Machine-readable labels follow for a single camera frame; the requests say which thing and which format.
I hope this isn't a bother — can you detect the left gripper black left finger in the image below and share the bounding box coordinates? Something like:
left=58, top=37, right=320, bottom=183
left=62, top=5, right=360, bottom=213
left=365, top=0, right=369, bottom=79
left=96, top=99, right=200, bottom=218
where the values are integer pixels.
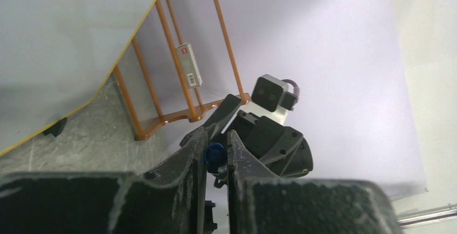
left=1, top=128, right=208, bottom=233

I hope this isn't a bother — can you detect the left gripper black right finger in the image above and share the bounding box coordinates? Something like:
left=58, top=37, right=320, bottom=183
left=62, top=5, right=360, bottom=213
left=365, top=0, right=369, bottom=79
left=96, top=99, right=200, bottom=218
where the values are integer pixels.
left=227, top=131, right=402, bottom=233

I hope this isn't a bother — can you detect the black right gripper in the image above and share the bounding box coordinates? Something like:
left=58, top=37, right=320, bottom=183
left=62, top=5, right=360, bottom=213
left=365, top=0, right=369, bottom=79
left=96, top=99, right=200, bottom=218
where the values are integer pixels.
left=201, top=94, right=314, bottom=178

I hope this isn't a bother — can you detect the blue marker cap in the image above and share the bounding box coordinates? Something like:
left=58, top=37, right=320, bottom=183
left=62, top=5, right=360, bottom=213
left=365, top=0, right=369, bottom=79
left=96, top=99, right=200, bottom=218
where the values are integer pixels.
left=203, top=142, right=227, bottom=174

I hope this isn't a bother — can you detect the yellow-framed whiteboard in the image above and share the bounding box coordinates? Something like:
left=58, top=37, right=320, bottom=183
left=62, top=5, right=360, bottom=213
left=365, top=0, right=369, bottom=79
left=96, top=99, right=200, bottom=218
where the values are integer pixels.
left=1, top=0, right=157, bottom=154

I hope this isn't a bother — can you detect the black whiteboard foot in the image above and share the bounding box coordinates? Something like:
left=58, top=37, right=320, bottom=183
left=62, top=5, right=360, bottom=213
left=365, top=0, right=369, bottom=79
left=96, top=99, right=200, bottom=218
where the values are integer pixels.
left=43, top=118, right=68, bottom=137

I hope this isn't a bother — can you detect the white red box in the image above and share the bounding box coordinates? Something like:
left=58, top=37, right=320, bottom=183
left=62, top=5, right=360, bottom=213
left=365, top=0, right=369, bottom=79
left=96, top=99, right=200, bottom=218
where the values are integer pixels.
left=176, top=43, right=202, bottom=88

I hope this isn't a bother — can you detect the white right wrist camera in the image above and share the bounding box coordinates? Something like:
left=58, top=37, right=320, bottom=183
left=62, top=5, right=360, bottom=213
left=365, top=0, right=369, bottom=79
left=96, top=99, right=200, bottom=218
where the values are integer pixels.
left=246, top=74, right=300, bottom=125

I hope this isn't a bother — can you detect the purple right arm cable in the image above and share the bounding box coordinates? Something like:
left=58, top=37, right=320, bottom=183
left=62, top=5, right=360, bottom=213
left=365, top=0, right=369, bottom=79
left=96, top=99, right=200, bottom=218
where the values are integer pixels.
left=282, top=79, right=301, bottom=99

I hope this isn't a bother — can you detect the aluminium rail by wall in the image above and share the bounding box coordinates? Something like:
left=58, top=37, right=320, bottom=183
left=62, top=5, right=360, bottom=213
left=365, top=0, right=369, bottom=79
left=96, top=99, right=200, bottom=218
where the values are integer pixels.
left=398, top=204, right=456, bottom=229

